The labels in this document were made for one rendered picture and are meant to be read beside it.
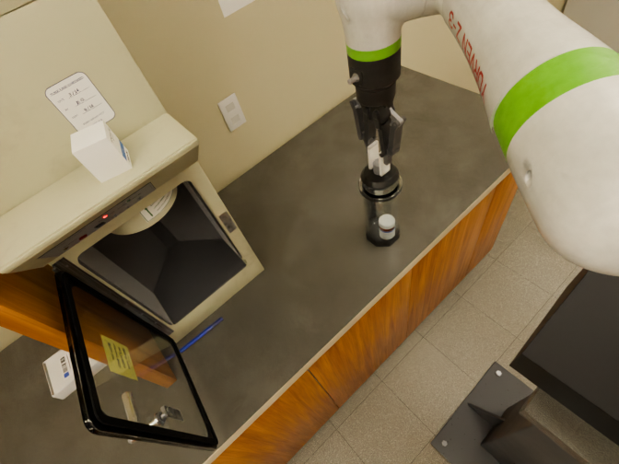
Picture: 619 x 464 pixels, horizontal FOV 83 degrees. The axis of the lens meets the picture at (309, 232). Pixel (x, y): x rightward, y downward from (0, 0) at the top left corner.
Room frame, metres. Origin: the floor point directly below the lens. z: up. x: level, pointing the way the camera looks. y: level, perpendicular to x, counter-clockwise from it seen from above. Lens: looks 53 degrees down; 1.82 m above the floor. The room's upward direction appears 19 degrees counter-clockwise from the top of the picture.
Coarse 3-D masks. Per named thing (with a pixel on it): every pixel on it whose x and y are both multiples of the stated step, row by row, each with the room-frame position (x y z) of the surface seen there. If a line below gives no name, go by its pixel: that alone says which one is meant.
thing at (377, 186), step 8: (376, 160) 0.57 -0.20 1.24; (368, 168) 0.58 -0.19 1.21; (376, 168) 0.56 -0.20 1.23; (392, 168) 0.56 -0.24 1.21; (360, 176) 0.58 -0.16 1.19; (368, 176) 0.56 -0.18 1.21; (376, 176) 0.55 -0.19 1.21; (384, 176) 0.54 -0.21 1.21; (392, 176) 0.54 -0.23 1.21; (368, 184) 0.54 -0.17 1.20; (376, 184) 0.53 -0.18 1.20; (384, 184) 0.53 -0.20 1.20; (392, 184) 0.52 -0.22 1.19
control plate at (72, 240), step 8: (152, 184) 0.48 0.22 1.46; (136, 192) 0.45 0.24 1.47; (144, 192) 0.48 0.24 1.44; (136, 200) 0.48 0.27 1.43; (112, 208) 0.43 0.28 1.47; (120, 208) 0.45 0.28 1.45; (112, 216) 0.46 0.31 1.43; (88, 224) 0.41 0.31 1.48; (96, 224) 0.43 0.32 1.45; (80, 232) 0.41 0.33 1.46; (88, 232) 0.44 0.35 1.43; (64, 240) 0.39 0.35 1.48; (72, 240) 0.42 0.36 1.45; (80, 240) 0.44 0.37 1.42; (56, 248) 0.39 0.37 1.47; (64, 248) 0.42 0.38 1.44; (48, 256) 0.40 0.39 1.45; (56, 256) 0.42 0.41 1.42
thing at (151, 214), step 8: (168, 192) 0.59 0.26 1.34; (176, 192) 0.60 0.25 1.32; (160, 200) 0.57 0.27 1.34; (168, 200) 0.57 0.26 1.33; (152, 208) 0.55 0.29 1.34; (160, 208) 0.55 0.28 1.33; (168, 208) 0.56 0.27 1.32; (136, 216) 0.54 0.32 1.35; (144, 216) 0.54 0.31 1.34; (152, 216) 0.54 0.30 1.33; (160, 216) 0.54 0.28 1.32; (128, 224) 0.53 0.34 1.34; (136, 224) 0.53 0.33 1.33; (144, 224) 0.53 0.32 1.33; (152, 224) 0.53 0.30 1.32; (112, 232) 0.54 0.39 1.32; (120, 232) 0.53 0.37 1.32; (128, 232) 0.53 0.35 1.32; (136, 232) 0.52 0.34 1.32
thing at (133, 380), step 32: (64, 320) 0.32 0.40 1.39; (96, 320) 0.35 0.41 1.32; (128, 320) 0.40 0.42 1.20; (96, 352) 0.27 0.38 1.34; (128, 352) 0.31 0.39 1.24; (160, 352) 0.36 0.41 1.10; (96, 384) 0.21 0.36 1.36; (128, 384) 0.23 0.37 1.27; (160, 384) 0.26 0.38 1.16; (128, 416) 0.17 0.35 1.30; (192, 416) 0.21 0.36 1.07
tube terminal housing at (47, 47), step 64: (64, 0) 0.57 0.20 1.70; (0, 64) 0.52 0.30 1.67; (64, 64) 0.55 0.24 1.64; (128, 64) 0.58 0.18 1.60; (0, 128) 0.49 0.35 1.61; (64, 128) 0.52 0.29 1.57; (128, 128) 0.55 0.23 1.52; (0, 192) 0.47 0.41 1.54; (64, 256) 0.46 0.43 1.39; (192, 320) 0.48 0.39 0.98
